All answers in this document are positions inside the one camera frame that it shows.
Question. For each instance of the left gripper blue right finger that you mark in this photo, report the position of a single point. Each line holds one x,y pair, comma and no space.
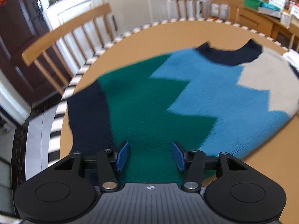
193,163

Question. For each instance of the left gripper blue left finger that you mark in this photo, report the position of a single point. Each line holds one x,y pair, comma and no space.
110,161

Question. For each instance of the blue green knit cardigan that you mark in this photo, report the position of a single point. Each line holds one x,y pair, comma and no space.
204,98

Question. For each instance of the left wooden chair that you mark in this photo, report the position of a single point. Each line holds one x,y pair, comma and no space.
76,40

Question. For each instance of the wooden chair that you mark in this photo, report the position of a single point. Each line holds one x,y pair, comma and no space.
224,10
76,40

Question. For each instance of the striped white folded shirt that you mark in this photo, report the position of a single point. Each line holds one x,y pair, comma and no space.
292,57

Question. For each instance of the wooden drawer cabinet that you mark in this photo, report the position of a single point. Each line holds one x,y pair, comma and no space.
267,25

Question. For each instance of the right wooden chair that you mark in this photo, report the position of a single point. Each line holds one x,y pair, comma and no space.
224,10

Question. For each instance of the white sideboard cabinet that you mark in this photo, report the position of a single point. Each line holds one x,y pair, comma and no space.
126,14

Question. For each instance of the dark brown door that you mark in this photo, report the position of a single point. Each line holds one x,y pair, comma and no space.
22,23

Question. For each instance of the green plastic basket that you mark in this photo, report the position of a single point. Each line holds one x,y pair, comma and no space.
253,4

